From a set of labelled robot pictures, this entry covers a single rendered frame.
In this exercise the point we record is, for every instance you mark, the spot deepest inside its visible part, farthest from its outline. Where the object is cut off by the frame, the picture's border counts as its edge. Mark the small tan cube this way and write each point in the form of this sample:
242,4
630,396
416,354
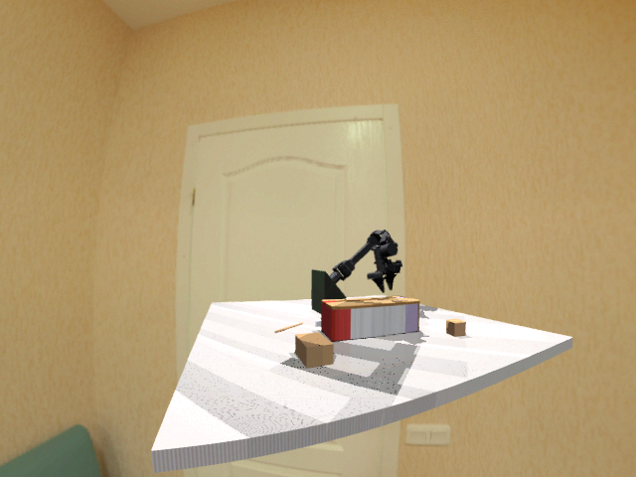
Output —
456,327

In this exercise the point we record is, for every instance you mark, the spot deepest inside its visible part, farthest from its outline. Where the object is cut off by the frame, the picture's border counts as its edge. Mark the tan rectangular block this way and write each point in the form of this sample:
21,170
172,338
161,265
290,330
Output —
313,349

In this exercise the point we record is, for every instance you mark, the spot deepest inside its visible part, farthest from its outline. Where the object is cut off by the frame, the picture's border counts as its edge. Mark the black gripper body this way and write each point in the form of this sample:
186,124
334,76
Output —
380,269

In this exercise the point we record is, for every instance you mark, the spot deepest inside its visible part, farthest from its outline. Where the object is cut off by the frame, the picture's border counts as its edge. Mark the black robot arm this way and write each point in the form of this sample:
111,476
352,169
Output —
382,247

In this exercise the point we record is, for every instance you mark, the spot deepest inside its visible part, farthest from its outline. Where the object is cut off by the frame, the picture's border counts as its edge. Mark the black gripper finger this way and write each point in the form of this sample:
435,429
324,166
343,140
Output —
380,283
390,280

